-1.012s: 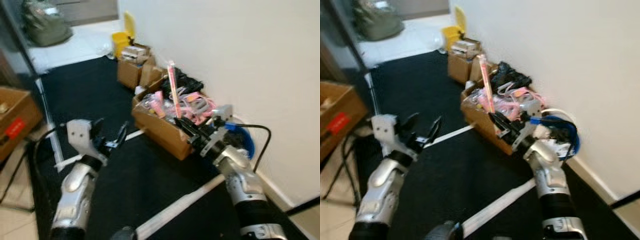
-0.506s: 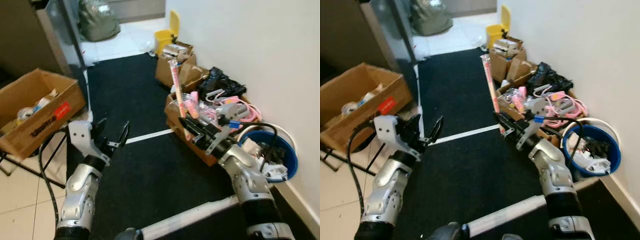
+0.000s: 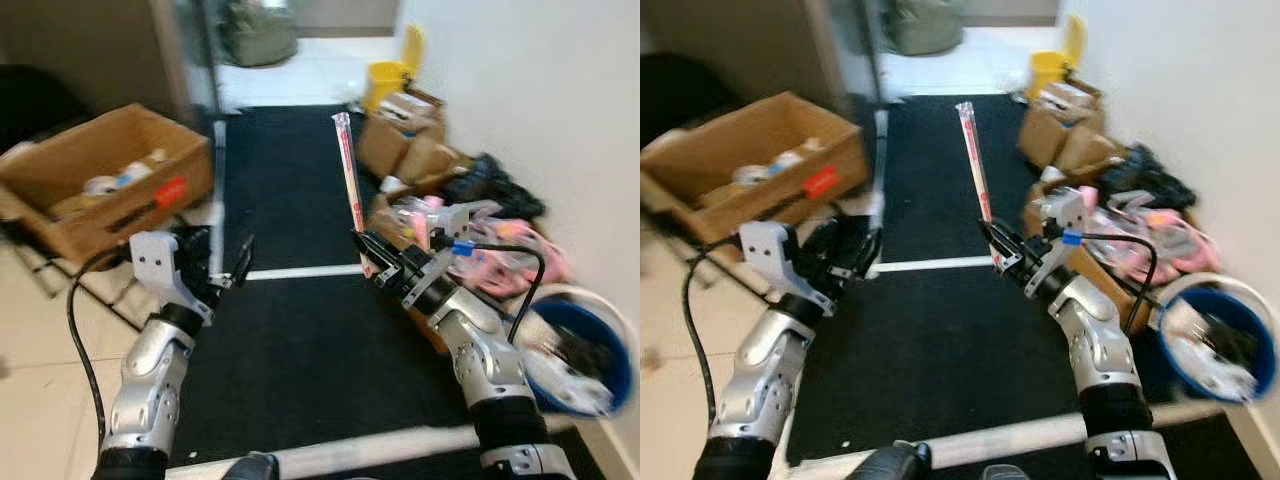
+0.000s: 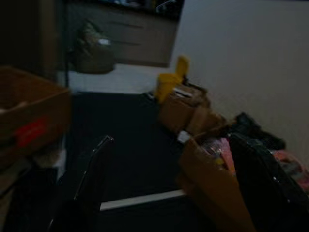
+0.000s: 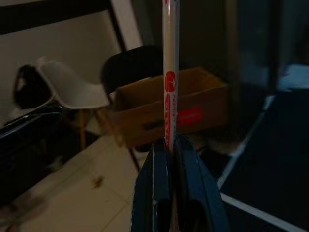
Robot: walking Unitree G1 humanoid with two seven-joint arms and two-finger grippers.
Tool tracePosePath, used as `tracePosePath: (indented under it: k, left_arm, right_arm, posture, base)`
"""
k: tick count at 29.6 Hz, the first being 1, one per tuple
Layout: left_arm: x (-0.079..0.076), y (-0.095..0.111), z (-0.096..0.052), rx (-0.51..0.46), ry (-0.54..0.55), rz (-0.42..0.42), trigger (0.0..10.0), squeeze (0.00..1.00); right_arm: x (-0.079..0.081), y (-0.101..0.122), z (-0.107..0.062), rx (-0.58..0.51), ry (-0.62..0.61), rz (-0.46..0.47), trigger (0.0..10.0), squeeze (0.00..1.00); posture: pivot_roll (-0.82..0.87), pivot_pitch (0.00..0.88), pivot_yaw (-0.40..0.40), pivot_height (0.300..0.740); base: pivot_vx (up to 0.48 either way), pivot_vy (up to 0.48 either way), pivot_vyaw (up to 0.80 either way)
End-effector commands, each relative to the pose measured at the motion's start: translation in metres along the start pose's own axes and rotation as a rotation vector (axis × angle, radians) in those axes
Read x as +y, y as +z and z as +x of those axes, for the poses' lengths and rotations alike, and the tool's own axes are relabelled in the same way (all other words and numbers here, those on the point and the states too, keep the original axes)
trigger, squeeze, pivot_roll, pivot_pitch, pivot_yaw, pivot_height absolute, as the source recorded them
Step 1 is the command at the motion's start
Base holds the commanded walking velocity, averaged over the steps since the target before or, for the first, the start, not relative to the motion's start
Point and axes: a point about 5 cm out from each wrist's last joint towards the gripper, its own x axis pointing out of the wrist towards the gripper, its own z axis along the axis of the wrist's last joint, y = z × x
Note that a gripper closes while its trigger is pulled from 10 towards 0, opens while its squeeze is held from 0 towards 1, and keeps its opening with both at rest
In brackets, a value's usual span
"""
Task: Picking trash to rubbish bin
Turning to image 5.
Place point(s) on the white packet red print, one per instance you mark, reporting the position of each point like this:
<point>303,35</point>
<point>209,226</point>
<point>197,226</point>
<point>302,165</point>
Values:
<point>171,60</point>

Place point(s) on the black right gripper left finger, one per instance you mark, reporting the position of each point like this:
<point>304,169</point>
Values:
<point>149,193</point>

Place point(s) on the black bag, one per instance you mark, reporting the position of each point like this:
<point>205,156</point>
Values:
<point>31,89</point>

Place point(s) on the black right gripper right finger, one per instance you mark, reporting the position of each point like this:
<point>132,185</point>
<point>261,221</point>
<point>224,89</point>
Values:
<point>193,188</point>

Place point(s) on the grey metal cabinet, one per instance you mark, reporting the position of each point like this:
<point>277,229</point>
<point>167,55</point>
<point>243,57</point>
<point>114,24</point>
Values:
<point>205,36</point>

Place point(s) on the dark blue carpet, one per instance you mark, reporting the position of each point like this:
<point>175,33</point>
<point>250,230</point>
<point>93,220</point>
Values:
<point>277,157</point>

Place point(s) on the small brown floor scrap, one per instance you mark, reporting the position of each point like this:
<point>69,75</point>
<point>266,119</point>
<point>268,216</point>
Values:
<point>96,181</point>

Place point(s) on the black folding chair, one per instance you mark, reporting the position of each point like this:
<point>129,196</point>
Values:
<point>130,65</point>

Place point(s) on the white shell chair wooden legs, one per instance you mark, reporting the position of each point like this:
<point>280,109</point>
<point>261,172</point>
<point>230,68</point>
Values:
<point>72,87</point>

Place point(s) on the brown cardboard box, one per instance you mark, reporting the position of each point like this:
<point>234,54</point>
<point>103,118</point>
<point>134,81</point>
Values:
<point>144,116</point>

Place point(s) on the black metal stand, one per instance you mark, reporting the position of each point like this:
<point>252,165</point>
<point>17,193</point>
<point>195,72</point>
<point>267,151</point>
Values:
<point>24,145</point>

